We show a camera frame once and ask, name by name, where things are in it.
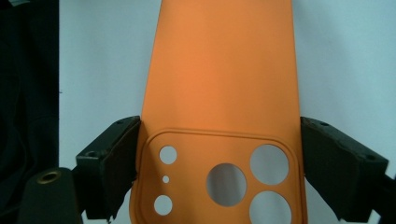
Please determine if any orange phone case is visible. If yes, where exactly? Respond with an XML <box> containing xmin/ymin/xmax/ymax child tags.
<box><xmin>129</xmin><ymin>0</ymin><xmax>309</xmax><ymax>224</ymax></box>

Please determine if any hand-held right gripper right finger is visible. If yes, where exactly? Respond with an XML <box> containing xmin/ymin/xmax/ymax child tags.
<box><xmin>300</xmin><ymin>116</ymin><xmax>390</xmax><ymax>223</ymax></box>

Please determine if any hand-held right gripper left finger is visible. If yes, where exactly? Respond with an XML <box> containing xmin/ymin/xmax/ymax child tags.
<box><xmin>75</xmin><ymin>115</ymin><xmax>142</xmax><ymax>222</ymax></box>

